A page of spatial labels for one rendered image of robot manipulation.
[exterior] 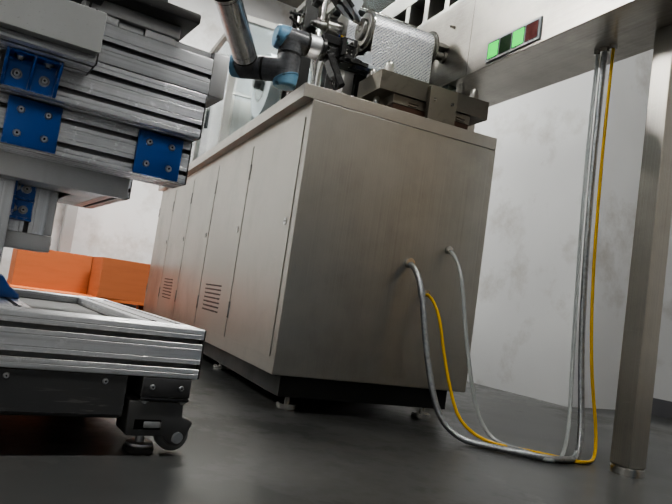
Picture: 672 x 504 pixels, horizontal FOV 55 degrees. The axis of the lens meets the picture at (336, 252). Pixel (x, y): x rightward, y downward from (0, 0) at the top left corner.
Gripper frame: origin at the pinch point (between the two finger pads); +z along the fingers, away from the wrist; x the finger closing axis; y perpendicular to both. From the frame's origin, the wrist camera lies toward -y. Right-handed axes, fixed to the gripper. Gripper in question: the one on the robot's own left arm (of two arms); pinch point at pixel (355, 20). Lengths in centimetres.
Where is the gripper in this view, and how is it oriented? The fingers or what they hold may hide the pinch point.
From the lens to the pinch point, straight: 232.3
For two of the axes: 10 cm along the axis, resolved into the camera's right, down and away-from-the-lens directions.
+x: -4.1, 0.2, 9.1
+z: 6.1, 7.5, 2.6
